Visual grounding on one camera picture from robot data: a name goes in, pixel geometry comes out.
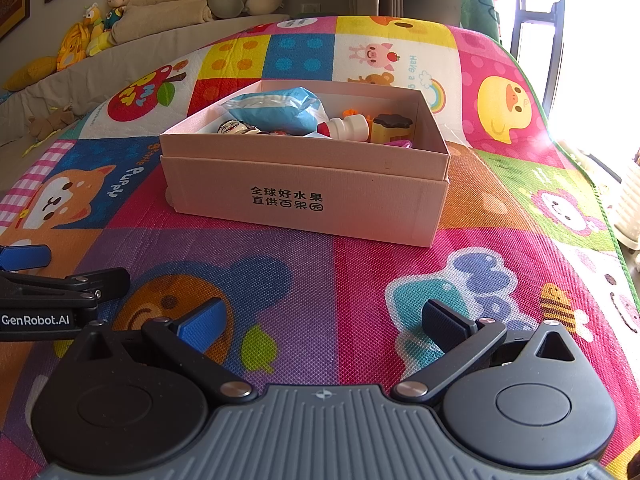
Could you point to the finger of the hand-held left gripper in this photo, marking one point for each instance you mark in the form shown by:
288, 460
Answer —
100, 282
22, 256

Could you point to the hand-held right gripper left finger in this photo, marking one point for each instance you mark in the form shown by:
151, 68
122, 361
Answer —
205, 321

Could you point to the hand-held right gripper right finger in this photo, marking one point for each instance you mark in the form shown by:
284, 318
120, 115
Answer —
445, 321

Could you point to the pink cardboard box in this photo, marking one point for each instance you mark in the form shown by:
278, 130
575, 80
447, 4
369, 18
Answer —
300, 170

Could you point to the small doll figurine with glasses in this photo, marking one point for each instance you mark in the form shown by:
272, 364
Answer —
232, 127

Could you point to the white bottle with red cap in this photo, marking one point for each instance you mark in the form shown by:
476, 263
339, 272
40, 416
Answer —
350, 128

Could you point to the blue white tissue packet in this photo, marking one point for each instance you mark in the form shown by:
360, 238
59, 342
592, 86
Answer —
280, 110

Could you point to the orange plastic toy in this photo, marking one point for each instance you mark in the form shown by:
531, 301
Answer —
350, 111

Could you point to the colourful printed play mat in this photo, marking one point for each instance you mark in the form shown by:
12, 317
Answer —
350, 285

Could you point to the brown plush toy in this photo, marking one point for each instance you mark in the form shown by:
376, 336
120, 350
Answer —
50, 122

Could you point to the grey sofa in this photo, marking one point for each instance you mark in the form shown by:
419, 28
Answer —
100, 80

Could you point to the yellow pudding toy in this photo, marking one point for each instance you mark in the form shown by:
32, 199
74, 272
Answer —
387, 132

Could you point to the yellow striped plush toy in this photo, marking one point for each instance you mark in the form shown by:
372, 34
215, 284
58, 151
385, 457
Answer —
72, 47

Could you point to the yellow duck plush toy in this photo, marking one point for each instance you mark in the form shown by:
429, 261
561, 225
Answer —
96, 30

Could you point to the doll with red hat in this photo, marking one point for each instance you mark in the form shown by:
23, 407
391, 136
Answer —
119, 0

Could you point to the beige folded pillows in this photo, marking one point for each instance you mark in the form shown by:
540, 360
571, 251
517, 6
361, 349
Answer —
165, 10

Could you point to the green cloth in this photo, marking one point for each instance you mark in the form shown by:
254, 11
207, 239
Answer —
479, 0

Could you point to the black window frame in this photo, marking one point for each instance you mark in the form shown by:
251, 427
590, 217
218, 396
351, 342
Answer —
552, 35

